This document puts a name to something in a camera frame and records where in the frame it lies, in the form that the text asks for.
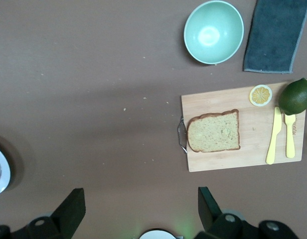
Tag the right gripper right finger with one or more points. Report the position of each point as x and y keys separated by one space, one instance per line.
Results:
x=210 y=216

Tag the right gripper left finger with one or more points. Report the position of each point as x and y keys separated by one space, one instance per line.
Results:
x=68 y=211

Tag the white round plate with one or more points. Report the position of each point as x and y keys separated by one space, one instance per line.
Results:
x=4 y=171

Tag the toast bread slice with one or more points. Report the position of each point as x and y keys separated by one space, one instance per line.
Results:
x=213 y=132

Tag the wooden cutting board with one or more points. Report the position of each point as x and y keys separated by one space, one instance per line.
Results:
x=253 y=149

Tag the yellow plastic knife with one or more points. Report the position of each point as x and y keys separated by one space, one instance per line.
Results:
x=274 y=134

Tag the yellow plastic fork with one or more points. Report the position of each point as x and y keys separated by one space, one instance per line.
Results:
x=290 y=139

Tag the brown table cover sheet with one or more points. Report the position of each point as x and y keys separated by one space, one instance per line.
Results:
x=93 y=99

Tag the lemon slice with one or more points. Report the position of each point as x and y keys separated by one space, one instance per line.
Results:
x=260 y=95

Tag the green avocado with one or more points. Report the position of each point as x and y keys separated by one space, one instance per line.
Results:
x=295 y=97

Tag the mint green bowl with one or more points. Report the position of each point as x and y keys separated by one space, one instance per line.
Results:
x=213 y=32

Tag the dark grey cloth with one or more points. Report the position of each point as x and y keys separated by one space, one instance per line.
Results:
x=275 y=37

